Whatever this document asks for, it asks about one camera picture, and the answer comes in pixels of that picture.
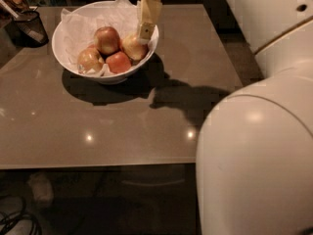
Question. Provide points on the front red apple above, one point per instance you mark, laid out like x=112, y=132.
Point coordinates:
x=118, y=62

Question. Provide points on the left yellow apple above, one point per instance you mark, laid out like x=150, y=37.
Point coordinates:
x=89, y=59

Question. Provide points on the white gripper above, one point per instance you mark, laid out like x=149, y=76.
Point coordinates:
x=149, y=14

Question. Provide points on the white object under table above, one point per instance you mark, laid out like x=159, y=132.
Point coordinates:
x=42, y=190

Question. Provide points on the top red-yellow apple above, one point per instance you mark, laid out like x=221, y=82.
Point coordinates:
x=106, y=40

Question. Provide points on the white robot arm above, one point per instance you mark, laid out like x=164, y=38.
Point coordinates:
x=254, y=161

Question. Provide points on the yellow-red apple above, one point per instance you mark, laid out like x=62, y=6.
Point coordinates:
x=133, y=48

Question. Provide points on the black mesh basket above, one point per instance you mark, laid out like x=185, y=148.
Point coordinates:
x=30, y=31

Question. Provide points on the white bowl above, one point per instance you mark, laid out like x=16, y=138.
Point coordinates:
x=70, y=59

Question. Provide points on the white tissue paper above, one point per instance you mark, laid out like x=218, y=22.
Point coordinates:
x=81, y=26

